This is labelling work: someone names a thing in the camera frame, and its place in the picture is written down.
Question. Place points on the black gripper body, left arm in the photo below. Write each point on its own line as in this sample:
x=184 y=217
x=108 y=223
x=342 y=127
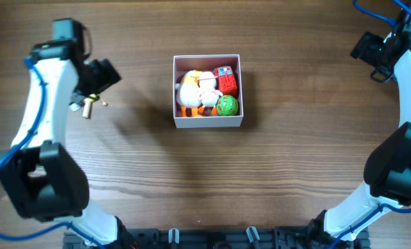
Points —
x=102 y=74

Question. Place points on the black gripper body, right arm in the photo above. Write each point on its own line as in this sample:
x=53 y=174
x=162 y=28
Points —
x=363 y=46

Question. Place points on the yellow rattle drum toy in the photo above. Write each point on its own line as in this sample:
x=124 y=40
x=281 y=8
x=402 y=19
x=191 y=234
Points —
x=88 y=104

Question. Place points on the white plush duck yellow hat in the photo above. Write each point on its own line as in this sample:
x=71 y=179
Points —
x=187 y=93

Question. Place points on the white duck with pink hat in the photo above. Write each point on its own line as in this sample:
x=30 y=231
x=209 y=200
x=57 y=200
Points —
x=208 y=94

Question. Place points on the red toy fire truck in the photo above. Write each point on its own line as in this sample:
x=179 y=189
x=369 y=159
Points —
x=226 y=80

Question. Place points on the green ball with red numbers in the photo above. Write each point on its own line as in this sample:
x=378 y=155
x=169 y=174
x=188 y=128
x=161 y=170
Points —
x=227 y=105

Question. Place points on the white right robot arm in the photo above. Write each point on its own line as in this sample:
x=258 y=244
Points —
x=386 y=185

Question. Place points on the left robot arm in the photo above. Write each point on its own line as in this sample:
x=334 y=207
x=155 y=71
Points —
x=40 y=177

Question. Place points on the white box with pink interior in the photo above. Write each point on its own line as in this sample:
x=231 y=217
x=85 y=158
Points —
x=184 y=63

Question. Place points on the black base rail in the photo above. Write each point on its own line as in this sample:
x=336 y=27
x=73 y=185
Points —
x=277 y=238

